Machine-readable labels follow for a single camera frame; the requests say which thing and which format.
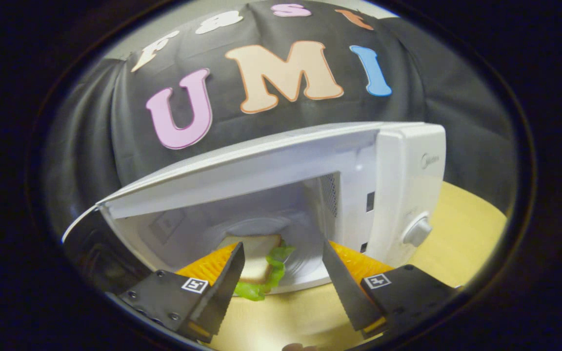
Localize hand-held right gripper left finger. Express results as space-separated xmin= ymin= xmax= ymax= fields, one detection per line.
xmin=118 ymin=241 xmax=245 ymax=343

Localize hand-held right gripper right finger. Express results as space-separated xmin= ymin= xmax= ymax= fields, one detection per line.
xmin=322 ymin=240 xmax=460 ymax=339

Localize white microwave oven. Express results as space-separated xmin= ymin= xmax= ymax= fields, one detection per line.
xmin=61 ymin=122 xmax=447 ymax=298

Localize black backdrop cloth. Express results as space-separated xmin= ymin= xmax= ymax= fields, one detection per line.
xmin=44 ymin=0 xmax=518 ymax=234

